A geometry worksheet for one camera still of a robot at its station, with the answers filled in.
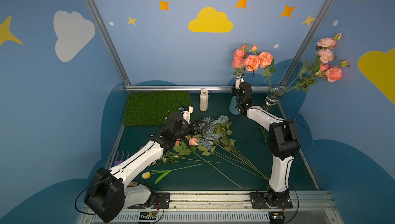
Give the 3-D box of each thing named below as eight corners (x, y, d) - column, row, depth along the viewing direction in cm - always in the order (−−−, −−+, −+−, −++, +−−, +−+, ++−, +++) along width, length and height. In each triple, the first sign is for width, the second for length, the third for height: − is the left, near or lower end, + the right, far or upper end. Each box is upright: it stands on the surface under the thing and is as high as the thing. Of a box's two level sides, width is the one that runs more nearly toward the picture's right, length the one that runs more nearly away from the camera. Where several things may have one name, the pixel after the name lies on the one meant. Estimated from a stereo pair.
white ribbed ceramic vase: (199, 111, 112) (200, 96, 99) (199, 104, 117) (200, 89, 104) (207, 111, 112) (209, 96, 99) (207, 104, 117) (208, 89, 104)
